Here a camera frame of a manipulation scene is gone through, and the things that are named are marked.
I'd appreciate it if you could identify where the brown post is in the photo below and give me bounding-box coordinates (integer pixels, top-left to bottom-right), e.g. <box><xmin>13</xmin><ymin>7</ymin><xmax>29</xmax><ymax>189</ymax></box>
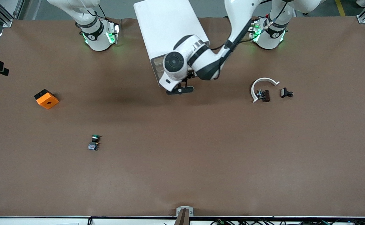
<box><xmin>174</xmin><ymin>208</ymin><xmax>190</xmax><ymax>225</ymax></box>

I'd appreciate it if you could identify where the orange box with hole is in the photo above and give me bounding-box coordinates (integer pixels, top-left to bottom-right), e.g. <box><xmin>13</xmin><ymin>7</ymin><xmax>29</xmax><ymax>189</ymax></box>
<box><xmin>34</xmin><ymin>89</ymin><xmax>59</xmax><ymax>110</ymax></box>

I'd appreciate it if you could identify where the green push button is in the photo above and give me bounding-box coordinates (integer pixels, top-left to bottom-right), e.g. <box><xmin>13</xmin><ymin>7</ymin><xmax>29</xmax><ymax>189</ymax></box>
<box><xmin>88</xmin><ymin>135</ymin><xmax>101</xmax><ymax>151</ymax></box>

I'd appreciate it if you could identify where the metal table edge bracket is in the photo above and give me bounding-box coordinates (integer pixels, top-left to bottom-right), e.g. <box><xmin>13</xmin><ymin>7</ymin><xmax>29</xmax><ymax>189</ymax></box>
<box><xmin>176</xmin><ymin>206</ymin><xmax>194</xmax><ymax>217</ymax></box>

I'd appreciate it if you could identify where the white curved plastic piece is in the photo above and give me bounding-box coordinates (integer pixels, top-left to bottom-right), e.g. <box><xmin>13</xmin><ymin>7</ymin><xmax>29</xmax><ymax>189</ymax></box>
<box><xmin>251</xmin><ymin>77</ymin><xmax>280</xmax><ymax>103</ymax></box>

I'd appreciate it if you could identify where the brown table mat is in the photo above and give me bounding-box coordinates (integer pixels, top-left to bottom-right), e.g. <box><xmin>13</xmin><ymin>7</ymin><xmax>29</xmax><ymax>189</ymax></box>
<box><xmin>0</xmin><ymin>17</ymin><xmax>365</xmax><ymax>218</ymax></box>

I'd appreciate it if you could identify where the metal base connector plate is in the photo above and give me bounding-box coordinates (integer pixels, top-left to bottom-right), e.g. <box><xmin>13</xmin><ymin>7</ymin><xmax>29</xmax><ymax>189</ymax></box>
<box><xmin>106</xmin><ymin>20</ymin><xmax>121</xmax><ymax>45</ymax></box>
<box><xmin>248</xmin><ymin>19</ymin><xmax>262</xmax><ymax>43</ymax></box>

